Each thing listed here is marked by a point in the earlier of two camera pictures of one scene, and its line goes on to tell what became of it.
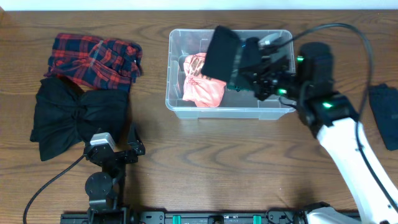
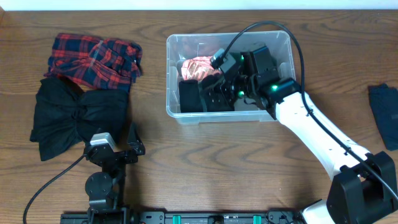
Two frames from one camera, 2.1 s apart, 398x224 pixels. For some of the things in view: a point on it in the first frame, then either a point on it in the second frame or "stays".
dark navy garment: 384,101 stays
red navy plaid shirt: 95,63 stays
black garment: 221,57 → 190,98
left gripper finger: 134,141 stays
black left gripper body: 123,155 stays
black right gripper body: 286,84 → 243,86
